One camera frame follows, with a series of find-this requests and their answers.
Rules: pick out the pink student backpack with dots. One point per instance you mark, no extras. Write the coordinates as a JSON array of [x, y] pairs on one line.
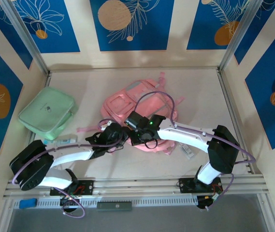
[[120, 106]]

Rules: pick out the small white tube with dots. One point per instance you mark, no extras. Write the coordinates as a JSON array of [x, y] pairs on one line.
[[186, 151]]

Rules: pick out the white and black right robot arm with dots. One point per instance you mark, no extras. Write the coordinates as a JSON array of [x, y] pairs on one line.
[[183, 137]]

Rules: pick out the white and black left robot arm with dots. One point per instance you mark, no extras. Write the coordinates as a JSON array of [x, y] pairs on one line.
[[72, 154]]

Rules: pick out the light blue tissue pack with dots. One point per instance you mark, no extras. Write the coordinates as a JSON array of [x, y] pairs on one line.
[[64, 140]]

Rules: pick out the dark grey rectangular device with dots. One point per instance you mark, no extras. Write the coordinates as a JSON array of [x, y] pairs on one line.
[[114, 206]]

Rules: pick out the mint green zip pouch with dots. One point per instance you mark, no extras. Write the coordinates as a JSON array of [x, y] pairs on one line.
[[43, 108]]

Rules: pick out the black connector board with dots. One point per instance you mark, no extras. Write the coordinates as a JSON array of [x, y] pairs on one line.
[[69, 201], [203, 204]]

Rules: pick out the small blue block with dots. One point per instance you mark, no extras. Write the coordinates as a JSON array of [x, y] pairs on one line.
[[27, 203]]

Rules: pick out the aluminium front rail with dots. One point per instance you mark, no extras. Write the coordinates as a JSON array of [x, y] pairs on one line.
[[139, 186]]

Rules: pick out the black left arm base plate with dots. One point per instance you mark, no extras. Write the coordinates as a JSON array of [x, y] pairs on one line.
[[86, 187]]

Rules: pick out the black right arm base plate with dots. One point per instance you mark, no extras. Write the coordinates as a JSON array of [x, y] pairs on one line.
[[186, 184]]

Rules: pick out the aluminium frame post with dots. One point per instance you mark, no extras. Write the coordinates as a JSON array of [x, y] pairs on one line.
[[26, 36], [238, 33]]

